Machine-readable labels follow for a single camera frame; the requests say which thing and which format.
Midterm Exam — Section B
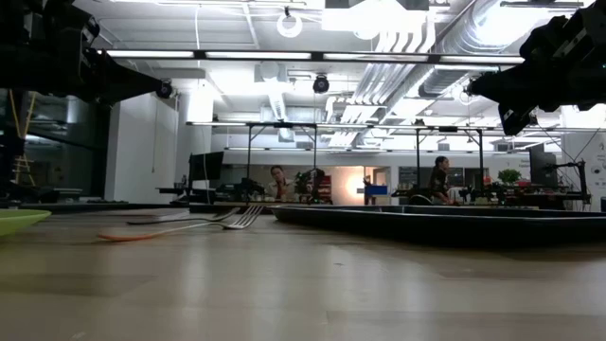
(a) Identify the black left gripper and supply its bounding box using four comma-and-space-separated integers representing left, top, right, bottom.
27, 0, 163, 106

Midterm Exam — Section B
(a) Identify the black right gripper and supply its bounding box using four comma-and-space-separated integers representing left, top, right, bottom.
466, 0, 606, 137

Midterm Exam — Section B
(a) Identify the black spoon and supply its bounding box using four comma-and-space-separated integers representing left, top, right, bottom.
126, 206, 242, 226

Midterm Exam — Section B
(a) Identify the lime green plate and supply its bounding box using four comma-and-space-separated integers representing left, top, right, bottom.
0, 208, 53, 238

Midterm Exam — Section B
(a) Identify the orange-handled metal fork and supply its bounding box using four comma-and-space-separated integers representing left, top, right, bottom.
97, 204, 264, 243

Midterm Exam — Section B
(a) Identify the dark green tray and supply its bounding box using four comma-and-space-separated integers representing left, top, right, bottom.
268, 204, 606, 248

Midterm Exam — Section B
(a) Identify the dark display screen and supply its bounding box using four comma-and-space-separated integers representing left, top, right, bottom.
528, 143, 561, 189

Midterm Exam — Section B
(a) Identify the green potted plant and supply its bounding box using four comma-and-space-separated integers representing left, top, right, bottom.
497, 168, 523, 188

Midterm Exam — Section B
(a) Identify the black articulated stand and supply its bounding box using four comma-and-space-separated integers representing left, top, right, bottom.
544, 159, 593, 206

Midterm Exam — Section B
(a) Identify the person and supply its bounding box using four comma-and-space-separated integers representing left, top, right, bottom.
427, 154, 457, 206
263, 164, 299, 203

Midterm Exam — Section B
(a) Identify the black computer monitor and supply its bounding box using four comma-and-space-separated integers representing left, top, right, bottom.
187, 150, 225, 183

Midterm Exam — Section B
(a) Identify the yellow ladder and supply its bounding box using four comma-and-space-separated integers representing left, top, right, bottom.
8, 89, 38, 187

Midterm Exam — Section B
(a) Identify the blue box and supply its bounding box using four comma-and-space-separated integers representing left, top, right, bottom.
363, 183, 389, 206

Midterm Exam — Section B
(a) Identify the black overhead light bar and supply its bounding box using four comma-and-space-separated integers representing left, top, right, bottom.
97, 48, 527, 65

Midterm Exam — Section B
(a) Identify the black background rig frame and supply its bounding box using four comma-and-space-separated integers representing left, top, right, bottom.
245, 121, 319, 206
415, 125, 486, 206

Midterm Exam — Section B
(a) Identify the white cable coil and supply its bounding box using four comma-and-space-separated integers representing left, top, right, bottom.
276, 10, 305, 40

